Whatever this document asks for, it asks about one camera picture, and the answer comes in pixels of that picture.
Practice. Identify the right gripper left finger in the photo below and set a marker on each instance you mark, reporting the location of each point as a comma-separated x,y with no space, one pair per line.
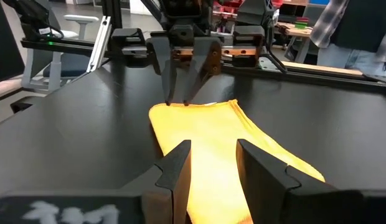
177,168

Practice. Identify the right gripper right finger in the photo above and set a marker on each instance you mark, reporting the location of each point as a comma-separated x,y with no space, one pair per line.
264,180

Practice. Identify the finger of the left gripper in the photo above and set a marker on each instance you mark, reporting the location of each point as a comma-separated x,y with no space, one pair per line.
166,62
205,62

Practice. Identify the orange microfiber towel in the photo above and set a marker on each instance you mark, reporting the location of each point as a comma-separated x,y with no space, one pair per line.
211,130

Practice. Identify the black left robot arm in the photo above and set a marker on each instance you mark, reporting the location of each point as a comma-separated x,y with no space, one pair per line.
183,9

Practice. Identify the red storage bins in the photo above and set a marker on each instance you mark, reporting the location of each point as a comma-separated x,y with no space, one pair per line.
227,4

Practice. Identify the silver aluminium profile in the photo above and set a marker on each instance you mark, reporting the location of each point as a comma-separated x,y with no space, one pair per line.
99,46

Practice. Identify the white blue office chair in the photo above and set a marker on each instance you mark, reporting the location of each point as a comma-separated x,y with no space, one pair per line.
71,65

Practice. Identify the wooden workbench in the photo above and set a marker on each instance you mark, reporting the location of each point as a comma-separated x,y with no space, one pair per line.
297,31

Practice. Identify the light wooden side board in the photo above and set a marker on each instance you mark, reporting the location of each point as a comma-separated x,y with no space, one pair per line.
320,68

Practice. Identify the person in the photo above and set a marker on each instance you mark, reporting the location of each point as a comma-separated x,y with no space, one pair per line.
351,25

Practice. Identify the black flat panel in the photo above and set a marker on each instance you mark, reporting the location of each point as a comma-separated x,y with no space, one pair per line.
6,46

